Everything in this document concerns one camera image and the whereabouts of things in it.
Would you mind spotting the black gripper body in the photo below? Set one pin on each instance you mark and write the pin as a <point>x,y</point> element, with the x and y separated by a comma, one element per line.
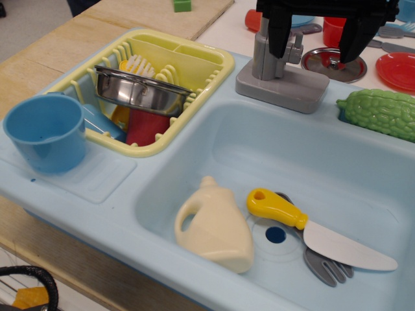
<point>345,9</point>

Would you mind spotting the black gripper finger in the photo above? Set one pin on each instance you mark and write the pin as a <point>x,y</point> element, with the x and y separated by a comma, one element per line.
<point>278,30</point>
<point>357,34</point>

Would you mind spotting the grey faucet lever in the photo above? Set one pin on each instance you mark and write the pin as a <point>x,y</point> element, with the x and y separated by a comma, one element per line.
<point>294,50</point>

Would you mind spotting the blue plastic plate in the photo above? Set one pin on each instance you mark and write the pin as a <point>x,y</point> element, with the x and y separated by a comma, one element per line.
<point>298,20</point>

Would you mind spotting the blue plastic cup far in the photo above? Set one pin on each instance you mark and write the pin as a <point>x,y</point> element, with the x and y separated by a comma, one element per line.
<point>406,10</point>

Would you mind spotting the blue plastic cup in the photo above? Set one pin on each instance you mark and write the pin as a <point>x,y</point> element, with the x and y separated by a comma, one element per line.
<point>48,131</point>
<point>406,10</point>

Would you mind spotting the grey plastic spatula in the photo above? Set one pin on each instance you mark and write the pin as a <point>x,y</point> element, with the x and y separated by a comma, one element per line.
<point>397,32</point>

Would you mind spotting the red cup lying down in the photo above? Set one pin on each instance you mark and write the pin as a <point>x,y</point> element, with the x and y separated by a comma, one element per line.
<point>253,20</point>

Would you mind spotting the steel pot lid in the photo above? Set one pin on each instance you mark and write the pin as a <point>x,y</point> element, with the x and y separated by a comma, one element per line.
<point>326,61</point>

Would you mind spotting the red plastic plate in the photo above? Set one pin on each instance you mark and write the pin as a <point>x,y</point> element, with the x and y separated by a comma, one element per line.
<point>396,70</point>

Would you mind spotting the grey toy faucet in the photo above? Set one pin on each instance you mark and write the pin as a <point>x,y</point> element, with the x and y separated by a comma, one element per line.
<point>277,82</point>

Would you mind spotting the green toy bitter gourd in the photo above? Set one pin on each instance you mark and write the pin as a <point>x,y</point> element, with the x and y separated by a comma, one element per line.
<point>381,111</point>

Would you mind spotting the wooden board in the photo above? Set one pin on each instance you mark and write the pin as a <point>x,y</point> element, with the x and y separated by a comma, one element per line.
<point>108,19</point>

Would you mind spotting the green toy block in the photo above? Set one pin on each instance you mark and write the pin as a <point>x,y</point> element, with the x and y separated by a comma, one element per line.
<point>182,5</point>

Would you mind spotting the white bristle dish brush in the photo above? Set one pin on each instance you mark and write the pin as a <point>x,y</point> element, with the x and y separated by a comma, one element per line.
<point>138,65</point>

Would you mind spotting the yellow dish drying rack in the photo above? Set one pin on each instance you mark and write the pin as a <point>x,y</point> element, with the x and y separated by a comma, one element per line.
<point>197,67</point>

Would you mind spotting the stainless steel pan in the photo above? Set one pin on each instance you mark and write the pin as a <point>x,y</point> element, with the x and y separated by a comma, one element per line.
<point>140,92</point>

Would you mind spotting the red plastic cup in rack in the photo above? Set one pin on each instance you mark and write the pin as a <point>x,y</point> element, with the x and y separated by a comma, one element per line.
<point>144,126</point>

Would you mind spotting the orange item in rack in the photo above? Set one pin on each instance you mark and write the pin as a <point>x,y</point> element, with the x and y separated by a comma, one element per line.
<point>121,117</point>

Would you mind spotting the light blue toy sink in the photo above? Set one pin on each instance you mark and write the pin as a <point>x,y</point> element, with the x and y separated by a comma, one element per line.
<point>107,227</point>

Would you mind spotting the blue plastic item in rack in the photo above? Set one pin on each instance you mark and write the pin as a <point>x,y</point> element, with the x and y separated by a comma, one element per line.
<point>95,120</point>

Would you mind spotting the cream toy detergent bottle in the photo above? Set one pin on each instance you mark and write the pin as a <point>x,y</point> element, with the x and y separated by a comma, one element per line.
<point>211,225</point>

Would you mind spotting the grey plastic fork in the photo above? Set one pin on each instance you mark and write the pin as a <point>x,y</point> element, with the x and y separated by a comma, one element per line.
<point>328,271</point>

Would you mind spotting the yellow cloth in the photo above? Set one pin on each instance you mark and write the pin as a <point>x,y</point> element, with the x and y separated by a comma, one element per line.
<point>30,297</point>

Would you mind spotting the grey utensil handle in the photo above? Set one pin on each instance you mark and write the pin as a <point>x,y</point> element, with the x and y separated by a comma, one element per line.
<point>310,28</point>

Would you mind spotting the yellow handled toy knife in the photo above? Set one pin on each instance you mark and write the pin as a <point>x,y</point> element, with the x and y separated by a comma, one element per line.
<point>264,203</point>

